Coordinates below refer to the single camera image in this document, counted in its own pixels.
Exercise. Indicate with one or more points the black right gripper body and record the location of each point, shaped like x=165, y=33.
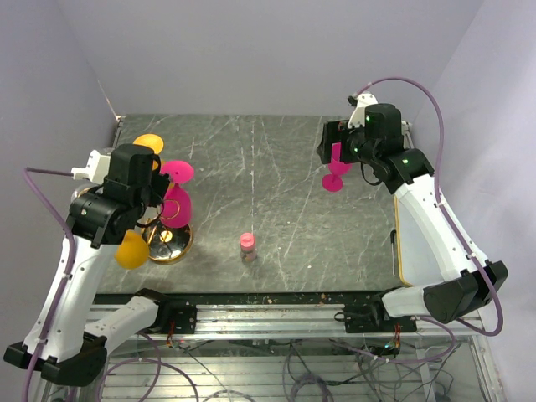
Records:
x=354, y=146

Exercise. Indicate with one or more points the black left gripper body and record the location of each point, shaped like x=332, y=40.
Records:
x=153, y=193

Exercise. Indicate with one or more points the pink wine glass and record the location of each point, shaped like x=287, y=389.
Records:
x=177, y=207
x=333, y=182

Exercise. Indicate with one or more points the yellow wine glass front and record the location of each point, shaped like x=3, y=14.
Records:
x=133, y=251

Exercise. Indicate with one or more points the yellow wine glass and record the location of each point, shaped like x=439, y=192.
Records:
x=154, y=142
x=133, y=251

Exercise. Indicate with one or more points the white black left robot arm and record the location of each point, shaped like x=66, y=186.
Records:
x=62, y=346

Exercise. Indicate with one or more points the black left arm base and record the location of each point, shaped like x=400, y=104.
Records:
x=175, y=316

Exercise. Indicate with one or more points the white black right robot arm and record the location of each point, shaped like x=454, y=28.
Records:
x=445, y=275

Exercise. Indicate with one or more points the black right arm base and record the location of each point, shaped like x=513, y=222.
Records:
x=370, y=319

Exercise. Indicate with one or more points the yellow wine glass rear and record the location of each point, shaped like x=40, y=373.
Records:
x=154, y=142

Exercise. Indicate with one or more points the small pink bottle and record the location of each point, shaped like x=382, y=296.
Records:
x=247, y=246

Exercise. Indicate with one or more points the white board yellow rim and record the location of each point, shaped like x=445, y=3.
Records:
x=402, y=227

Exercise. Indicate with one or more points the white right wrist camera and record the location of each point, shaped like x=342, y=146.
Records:
x=359, y=104

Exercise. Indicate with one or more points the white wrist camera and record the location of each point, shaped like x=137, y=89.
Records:
x=359, y=104
x=96, y=168

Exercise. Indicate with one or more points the gold wire glass rack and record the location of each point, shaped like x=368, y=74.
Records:
x=166, y=245

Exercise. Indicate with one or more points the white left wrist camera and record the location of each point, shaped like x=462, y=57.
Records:
x=96, y=168

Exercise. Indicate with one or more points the aluminium rail frame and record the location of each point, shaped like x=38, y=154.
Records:
x=293, y=353

